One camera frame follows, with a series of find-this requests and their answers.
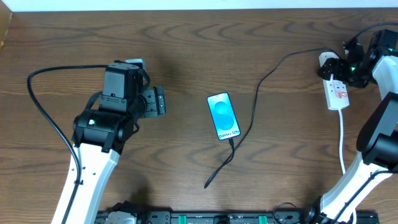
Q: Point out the white power strip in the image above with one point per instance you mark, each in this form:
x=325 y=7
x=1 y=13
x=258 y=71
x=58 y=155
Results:
x=335 y=91

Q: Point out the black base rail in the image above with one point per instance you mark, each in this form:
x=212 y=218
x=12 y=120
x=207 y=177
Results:
x=127 y=212

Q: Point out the blue screen Galaxy smartphone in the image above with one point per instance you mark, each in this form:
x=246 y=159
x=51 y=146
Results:
x=223 y=116

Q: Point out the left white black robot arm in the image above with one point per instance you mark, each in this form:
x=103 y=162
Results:
x=100 y=133

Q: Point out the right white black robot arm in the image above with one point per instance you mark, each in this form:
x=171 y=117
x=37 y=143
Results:
x=376 y=144

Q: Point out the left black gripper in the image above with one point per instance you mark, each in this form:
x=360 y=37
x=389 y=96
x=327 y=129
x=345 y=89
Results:
x=158 y=101

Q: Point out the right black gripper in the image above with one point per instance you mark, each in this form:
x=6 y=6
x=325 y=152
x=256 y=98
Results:
x=329 y=71

